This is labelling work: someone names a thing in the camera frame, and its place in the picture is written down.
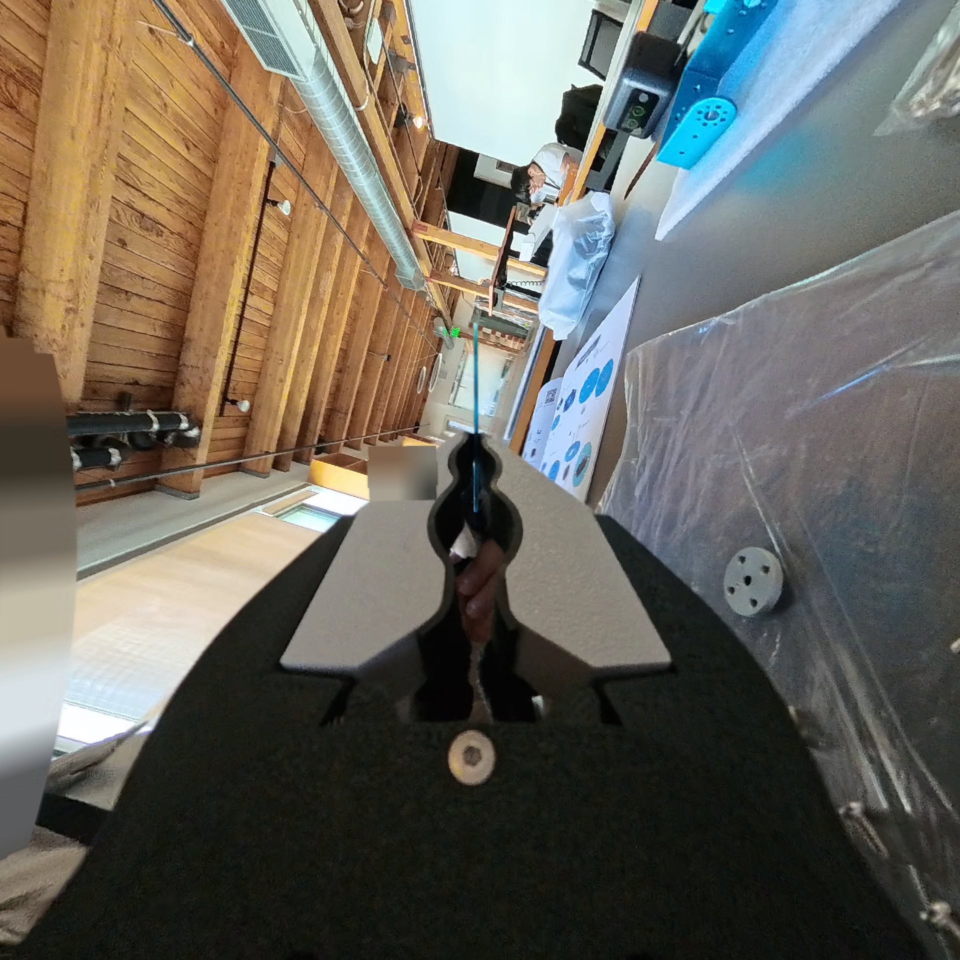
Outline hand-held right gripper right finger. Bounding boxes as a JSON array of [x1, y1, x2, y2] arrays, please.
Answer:
[[480, 435, 674, 702]]

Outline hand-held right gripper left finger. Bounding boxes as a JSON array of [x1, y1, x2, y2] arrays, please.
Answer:
[[279, 433, 474, 706]]

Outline silver round disc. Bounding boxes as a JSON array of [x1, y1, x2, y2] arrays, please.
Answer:
[[723, 547, 786, 618]]

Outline teal round metal plate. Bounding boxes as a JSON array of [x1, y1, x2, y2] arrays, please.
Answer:
[[471, 322, 483, 517]]

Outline person's left hand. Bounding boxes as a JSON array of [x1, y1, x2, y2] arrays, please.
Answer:
[[456, 538, 507, 645]]

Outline large window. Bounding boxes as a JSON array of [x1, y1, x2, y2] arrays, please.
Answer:
[[258, 487, 354, 534]]

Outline white printed instruction sheet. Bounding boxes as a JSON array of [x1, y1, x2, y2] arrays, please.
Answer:
[[522, 276, 642, 502]]

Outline large clear plastic bag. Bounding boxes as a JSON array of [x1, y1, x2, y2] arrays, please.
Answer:
[[600, 232, 960, 960]]

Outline ceiling pipes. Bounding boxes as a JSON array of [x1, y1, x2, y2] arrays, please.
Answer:
[[66, 393, 201, 471]]

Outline white plastic bag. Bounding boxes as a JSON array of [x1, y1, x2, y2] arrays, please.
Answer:
[[538, 193, 618, 340]]

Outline person's beige jacket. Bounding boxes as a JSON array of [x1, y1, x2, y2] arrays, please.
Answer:
[[0, 825, 95, 954]]

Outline black device green display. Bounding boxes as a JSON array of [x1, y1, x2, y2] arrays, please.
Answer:
[[603, 33, 681, 140]]

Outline white foam sheet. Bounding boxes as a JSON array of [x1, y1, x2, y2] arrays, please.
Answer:
[[654, 0, 960, 243]]

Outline black computer monitor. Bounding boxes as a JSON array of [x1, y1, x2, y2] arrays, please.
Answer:
[[581, 9, 624, 76]]

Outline pile of clear hardware packets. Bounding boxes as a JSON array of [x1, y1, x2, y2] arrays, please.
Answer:
[[873, 0, 960, 138]]

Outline silver ventilation duct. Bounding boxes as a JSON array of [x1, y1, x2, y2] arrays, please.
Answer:
[[221, 0, 430, 291]]

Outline blue metal bracket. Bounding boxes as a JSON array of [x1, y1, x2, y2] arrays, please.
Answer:
[[656, 0, 774, 168]]

